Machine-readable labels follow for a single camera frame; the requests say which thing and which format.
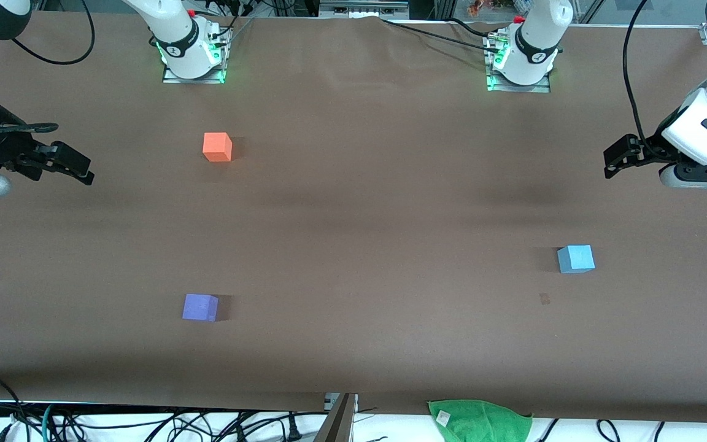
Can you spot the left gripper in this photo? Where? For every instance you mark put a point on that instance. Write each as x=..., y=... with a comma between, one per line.
x=649, y=151

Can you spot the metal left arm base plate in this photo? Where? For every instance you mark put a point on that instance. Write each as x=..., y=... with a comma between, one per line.
x=540, y=88

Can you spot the purple foam block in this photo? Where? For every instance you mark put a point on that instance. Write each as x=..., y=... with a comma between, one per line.
x=199, y=308

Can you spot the green cloth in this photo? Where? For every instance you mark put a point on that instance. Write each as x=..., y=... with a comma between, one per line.
x=479, y=423

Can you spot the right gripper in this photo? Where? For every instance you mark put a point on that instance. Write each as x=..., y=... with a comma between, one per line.
x=2, y=149

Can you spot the blue foam block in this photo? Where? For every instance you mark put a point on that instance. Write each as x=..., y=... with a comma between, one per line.
x=575, y=259

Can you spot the grey metal post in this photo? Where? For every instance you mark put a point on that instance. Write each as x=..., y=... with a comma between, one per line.
x=336, y=423

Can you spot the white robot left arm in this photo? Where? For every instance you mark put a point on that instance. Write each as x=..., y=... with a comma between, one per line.
x=534, y=43

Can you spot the orange foam block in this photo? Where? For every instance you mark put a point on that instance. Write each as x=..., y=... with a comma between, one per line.
x=216, y=147

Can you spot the brown table cover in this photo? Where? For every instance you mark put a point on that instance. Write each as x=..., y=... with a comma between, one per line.
x=353, y=245

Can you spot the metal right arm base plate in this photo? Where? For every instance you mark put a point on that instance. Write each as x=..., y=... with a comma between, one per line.
x=172, y=77

